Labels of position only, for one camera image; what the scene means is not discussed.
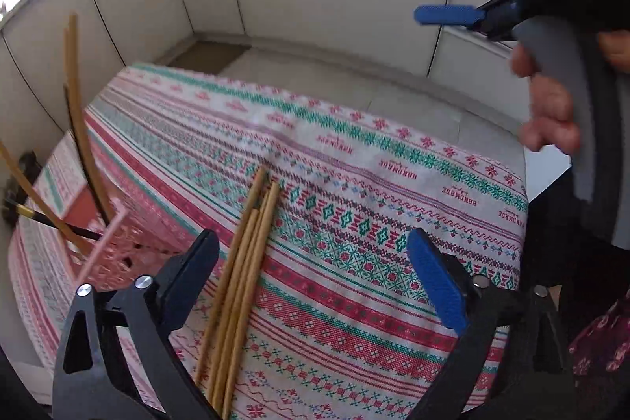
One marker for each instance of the dark brown trash bin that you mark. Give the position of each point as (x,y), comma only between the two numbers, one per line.
(27,164)

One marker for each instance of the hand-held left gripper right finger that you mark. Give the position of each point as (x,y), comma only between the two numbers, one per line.
(438,277)

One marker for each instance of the dark red floral clothing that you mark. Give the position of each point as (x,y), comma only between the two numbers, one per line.
(603,341)

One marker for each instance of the pink perforated plastic basket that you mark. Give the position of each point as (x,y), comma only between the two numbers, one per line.
(118,252)

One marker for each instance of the black chopstick gold band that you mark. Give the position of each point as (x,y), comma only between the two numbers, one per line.
(54,223)
(86,154)

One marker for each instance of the brown floor mat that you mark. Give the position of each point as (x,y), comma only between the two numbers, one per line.
(211,56)

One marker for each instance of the patterned red green tablecloth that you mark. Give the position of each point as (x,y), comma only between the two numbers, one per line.
(344,203)

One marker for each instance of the single light wood chopstick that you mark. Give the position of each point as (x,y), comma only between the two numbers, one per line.
(74,56)
(67,70)
(34,196)

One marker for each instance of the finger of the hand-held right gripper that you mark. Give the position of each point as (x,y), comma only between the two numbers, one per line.
(443,15)

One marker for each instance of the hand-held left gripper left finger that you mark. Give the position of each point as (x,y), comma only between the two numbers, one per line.
(194,275)

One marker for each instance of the row of wooden chopsticks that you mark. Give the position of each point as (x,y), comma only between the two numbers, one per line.
(241,272)

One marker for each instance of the person's right hand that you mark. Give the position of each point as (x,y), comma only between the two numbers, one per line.
(551,105)

